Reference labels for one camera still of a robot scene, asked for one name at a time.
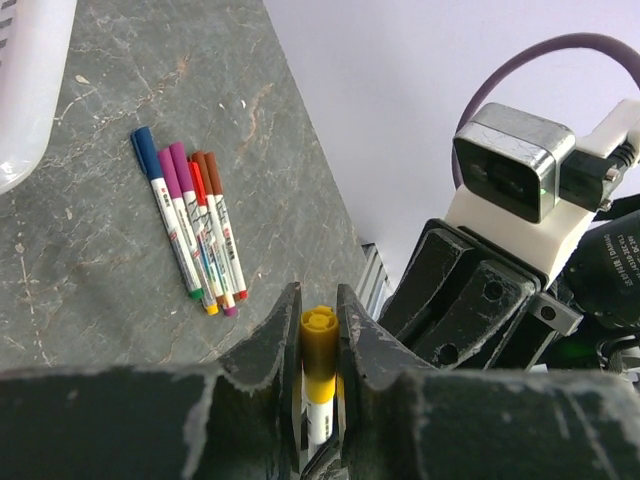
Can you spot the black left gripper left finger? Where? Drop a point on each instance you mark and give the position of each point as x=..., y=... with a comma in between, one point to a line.
x=259, y=397

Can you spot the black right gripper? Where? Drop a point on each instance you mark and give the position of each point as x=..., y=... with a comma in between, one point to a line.
x=468, y=328

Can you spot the red capped marker pen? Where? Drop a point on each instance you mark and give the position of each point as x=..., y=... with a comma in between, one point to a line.
x=205, y=220

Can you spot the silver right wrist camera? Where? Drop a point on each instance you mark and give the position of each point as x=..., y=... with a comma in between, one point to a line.
x=512, y=159

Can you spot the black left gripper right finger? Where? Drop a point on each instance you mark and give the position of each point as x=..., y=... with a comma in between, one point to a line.
x=388, y=408

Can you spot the white plastic basket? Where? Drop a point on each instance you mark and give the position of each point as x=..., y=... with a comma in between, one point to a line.
x=35, y=37

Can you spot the yellow capped marker pen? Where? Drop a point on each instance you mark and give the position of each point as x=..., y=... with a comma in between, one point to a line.
x=319, y=333

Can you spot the blue capped marker pen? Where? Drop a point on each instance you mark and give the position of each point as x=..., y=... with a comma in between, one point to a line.
x=146, y=154

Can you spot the brown capped marker pen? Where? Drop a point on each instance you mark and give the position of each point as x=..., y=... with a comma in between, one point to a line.
x=212, y=220

